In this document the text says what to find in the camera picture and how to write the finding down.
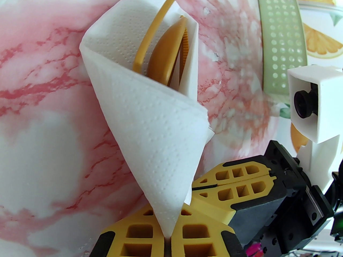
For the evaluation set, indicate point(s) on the wooden fork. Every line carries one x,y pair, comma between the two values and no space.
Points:
155,25

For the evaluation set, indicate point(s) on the green plastic basket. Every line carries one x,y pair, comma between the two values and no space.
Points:
281,36

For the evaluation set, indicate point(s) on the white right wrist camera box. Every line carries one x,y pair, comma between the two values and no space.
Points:
327,95

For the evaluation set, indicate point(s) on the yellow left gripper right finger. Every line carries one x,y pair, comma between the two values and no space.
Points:
217,230

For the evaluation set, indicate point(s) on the wooden spoon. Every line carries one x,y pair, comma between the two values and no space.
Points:
163,55

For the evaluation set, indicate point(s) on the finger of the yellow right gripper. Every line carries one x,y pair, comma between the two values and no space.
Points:
209,205
207,178

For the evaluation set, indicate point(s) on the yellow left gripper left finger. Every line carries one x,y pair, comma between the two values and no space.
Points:
118,234

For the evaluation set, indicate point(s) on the white paper napkin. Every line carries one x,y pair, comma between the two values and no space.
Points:
150,132

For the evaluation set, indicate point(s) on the wooden knife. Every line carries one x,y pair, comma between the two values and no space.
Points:
185,47

